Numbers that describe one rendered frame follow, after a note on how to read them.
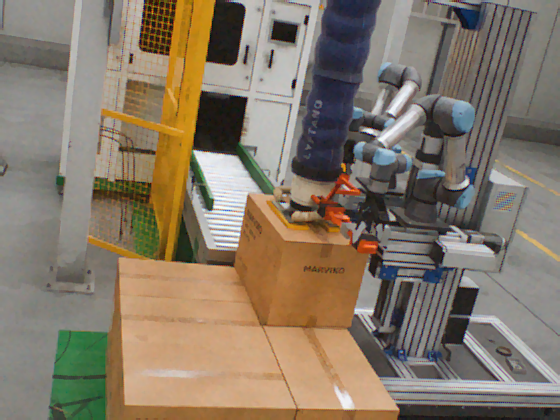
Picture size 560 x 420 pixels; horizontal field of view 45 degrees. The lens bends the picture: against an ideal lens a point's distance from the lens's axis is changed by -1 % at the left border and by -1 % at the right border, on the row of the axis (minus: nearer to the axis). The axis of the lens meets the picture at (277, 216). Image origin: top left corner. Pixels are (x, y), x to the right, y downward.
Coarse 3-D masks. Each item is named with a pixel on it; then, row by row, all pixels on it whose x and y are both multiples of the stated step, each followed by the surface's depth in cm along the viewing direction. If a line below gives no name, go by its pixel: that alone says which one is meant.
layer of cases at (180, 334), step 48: (144, 288) 305; (192, 288) 314; (240, 288) 324; (144, 336) 266; (192, 336) 273; (240, 336) 280; (288, 336) 288; (336, 336) 296; (144, 384) 235; (192, 384) 241; (240, 384) 247; (288, 384) 253; (336, 384) 259
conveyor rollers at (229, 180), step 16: (208, 160) 540; (224, 160) 545; (240, 160) 556; (208, 176) 494; (224, 176) 501; (240, 176) 513; (224, 192) 467; (240, 192) 470; (256, 192) 481; (224, 208) 432; (240, 208) 437; (208, 224) 400; (224, 224) 406; (240, 224) 409; (224, 240) 381
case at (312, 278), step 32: (256, 224) 317; (256, 256) 313; (288, 256) 284; (320, 256) 288; (352, 256) 293; (256, 288) 310; (288, 288) 289; (320, 288) 294; (352, 288) 299; (288, 320) 295; (320, 320) 300
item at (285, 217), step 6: (270, 204) 317; (276, 204) 316; (276, 210) 310; (282, 210) 310; (282, 216) 303; (288, 216) 303; (282, 222) 300; (288, 222) 297; (294, 222) 297; (300, 222) 299; (288, 228) 294; (294, 228) 295; (300, 228) 296; (306, 228) 297
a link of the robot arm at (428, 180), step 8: (424, 176) 306; (432, 176) 304; (440, 176) 305; (416, 184) 311; (424, 184) 306; (432, 184) 304; (416, 192) 310; (424, 192) 307; (432, 192) 304; (432, 200) 308
